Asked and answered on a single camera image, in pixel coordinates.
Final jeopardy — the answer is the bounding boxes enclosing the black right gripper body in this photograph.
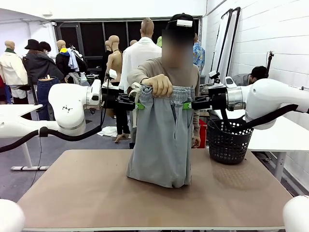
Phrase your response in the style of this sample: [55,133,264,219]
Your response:
[209,87,227,111]

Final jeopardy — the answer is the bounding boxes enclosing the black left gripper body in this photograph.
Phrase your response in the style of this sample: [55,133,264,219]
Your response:
[101,87,121,110]

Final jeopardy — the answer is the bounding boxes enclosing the grey training pants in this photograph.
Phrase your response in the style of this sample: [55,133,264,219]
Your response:
[126,82,195,189]

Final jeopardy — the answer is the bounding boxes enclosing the person's right forearm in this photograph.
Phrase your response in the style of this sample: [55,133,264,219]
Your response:
[127,65,155,87]

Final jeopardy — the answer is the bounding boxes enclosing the person's left forearm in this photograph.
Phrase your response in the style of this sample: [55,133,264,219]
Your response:
[192,110,201,137]

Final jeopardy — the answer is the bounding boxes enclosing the person's right hand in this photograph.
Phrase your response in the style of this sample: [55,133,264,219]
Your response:
[141,74,173,99]

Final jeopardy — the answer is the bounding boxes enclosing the person in beige sweater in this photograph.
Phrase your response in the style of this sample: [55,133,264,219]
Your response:
[127,13,201,149]

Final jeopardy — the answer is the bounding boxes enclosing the white cloth on floor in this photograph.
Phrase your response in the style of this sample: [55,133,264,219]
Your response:
[100,126,118,138]

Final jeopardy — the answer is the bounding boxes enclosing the bare tan mannequin black skirt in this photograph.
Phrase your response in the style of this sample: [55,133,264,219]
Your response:
[103,35,131,144]

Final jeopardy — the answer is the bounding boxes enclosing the mannequin in white shirt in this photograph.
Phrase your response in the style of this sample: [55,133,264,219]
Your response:
[118,17,162,148]

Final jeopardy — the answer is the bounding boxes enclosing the mannequin in pale jeans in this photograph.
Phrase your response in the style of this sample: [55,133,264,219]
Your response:
[64,72,83,85]

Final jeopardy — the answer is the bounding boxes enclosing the mannequin in blue floral shirt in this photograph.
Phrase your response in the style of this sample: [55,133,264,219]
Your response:
[193,32,206,73]

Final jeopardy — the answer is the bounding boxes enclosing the black perforated plastic basket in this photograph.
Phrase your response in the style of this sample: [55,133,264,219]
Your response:
[207,118,254,165]

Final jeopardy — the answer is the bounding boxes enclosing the black-framed leaning panel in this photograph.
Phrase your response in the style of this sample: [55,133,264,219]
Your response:
[221,7,241,83]
[209,9,234,78]

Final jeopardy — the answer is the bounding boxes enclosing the crouching person in grey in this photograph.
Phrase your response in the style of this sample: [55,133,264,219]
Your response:
[231,65,269,87]

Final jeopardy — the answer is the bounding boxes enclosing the tan mannequin in black top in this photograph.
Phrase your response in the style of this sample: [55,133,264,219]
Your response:
[102,40,113,80]

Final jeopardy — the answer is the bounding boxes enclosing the mannequin with yellow scarf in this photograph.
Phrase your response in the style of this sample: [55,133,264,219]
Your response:
[56,40,87,75]

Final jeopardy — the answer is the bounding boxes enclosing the black tripod stand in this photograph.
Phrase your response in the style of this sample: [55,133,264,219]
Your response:
[265,51,275,73]

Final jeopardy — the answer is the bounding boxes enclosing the mannequin in blue jeans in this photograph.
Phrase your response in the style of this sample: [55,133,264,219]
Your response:
[36,74,60,121]

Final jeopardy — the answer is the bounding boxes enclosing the mannequin with black hat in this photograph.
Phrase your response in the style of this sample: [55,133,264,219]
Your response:
[23,39,65,85]

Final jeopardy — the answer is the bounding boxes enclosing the black cap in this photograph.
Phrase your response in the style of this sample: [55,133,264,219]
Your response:
[168,13,196,31]

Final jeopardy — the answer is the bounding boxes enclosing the small white side table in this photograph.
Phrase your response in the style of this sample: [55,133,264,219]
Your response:
[0,103,50,171]

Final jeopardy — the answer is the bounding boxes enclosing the mannequin in cream jacket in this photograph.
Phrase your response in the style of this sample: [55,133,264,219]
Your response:
[0,40,28,104]

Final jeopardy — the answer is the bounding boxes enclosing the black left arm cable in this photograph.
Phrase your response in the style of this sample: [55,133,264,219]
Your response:
[0,77,108,153]

